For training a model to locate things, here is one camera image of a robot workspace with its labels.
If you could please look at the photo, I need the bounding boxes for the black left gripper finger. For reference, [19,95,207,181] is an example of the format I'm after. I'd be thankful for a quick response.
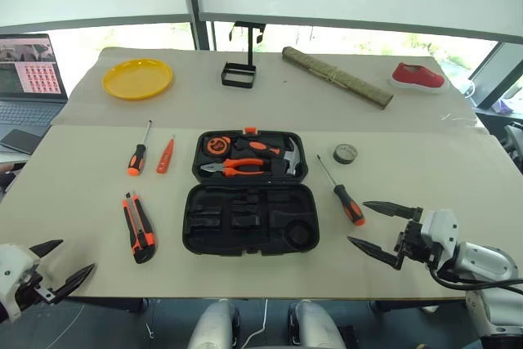
[29,239,65,260]
[50,263,97,306]

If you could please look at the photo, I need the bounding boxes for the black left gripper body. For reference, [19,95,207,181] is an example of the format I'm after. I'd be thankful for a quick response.
[13,271,56,312]

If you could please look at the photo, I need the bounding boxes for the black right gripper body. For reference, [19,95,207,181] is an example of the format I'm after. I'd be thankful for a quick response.
[393,217,440,271]

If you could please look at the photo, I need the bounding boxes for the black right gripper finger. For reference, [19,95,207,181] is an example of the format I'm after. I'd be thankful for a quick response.
[346,235,406,272]
[362,200,424,221]

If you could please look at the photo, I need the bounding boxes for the screwdriver with orange black handle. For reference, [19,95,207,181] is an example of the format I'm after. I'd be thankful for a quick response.
[127,119,154,177]
[315,154,367,227]

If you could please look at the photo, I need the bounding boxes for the grey black tape roll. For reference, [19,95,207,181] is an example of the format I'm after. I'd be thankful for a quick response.
[332,142,360,165]

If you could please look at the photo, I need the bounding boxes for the orange black utility knife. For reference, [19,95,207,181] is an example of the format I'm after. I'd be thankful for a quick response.
[122,190,158,265]

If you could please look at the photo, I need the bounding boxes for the black tool case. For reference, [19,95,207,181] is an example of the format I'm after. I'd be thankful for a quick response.
[181,127,320,258]

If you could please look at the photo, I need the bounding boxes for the orange voltage tester pen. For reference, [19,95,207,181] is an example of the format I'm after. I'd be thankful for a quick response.
[155,134,177,175]

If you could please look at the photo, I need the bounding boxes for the silver rounded robot knee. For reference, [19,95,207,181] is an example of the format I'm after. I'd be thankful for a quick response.
[186,298,243,349]
[287,298,349,349]

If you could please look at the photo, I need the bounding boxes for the red shoe with white sole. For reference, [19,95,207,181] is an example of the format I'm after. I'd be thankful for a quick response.
[387,62,449,95]

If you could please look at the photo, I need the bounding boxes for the grey chair part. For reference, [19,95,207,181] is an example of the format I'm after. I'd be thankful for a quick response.
[501,121,523,163]

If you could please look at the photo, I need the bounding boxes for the rolled bamboo mat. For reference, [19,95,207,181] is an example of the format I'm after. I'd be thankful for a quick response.
[281,46,395,111]

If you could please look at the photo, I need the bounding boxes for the grey laptop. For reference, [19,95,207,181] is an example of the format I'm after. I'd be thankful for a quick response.
[0,34,69,150]

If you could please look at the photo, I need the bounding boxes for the beige table cover sheet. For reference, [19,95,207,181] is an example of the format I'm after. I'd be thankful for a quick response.
[50,47,490,134]

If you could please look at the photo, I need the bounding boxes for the orange black tape measure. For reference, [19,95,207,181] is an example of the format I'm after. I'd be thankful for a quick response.
[205,136,232,159]

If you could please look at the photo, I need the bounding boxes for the yellow plastic plate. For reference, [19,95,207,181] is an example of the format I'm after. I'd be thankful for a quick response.
[101,58,174,101]

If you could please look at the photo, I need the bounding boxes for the black metal hanger stand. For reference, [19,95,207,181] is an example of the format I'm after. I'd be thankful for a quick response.
[221,20,267,90]

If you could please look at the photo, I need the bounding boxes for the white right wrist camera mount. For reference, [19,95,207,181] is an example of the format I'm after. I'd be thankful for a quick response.
[419,208,460,262]

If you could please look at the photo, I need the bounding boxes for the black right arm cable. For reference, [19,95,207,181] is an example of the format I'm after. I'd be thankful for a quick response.
[427,262,523,295]

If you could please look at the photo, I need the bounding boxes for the thin white cable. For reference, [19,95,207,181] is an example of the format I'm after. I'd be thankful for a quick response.
[239,298,270,349]

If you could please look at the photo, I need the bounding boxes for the hammer with orange black handle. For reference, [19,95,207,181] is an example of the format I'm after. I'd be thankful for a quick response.
[234,136,308,177]

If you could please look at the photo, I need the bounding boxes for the pliers with orange handles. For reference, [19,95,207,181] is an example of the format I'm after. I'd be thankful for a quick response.
[199,157,269,179]

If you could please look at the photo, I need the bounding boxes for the dark slanted window frame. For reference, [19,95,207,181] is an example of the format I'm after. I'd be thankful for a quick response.
[468,41,523,110]

